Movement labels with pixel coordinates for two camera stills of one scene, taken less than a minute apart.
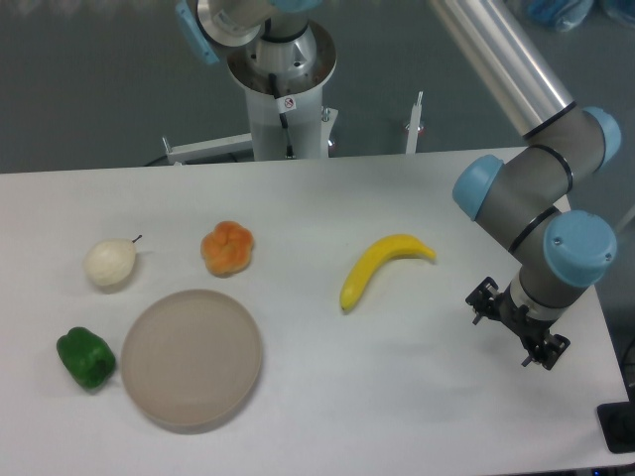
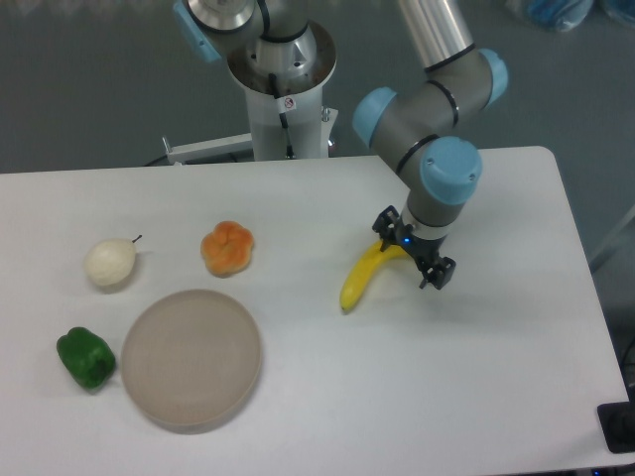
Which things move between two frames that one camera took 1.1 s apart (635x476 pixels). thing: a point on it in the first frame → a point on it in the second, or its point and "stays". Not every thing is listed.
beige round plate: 191,356 stays
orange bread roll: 227,249 stays
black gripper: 486,298 → 388,226
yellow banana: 374,256 stays
